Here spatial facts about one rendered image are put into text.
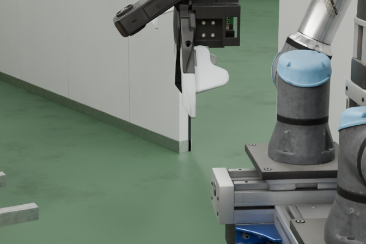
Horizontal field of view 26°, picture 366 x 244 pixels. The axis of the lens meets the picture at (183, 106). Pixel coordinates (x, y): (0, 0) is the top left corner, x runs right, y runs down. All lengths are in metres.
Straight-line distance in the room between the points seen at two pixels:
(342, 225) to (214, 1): 0.47
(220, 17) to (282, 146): 0.79
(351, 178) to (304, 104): 0.47
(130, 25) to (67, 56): 5.73
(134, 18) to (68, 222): 3.32
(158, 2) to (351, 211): 0.50
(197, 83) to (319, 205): 0.85
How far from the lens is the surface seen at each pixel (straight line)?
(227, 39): 1.02
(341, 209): 1.32
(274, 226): 1.78
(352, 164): 1.27
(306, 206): 1.78
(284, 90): 1.75
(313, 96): 1.74
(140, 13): 1.01
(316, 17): 1.87
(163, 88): 5.51
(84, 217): 4.35
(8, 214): 1.73
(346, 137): 1.29
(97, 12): 6.21
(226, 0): 1.03
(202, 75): 1.00
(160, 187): 4.77
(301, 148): 1.75
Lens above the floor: 1.56
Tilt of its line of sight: 13 degrees down
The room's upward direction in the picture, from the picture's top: straight up
